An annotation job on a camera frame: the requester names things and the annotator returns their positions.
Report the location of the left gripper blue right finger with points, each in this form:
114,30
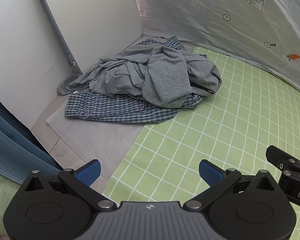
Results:
210,173

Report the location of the grey sweatpants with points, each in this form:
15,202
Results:
160,75

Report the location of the green grid mat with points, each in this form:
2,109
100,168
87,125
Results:
232,129

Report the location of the blue denim jeans leg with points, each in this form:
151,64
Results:
20,151

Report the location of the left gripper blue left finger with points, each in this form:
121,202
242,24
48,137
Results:
88,173

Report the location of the white panel board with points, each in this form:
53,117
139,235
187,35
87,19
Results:
70,59

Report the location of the blue plaid shirt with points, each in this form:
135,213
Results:
86,105

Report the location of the grey carrot print sheet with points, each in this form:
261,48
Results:
263,33

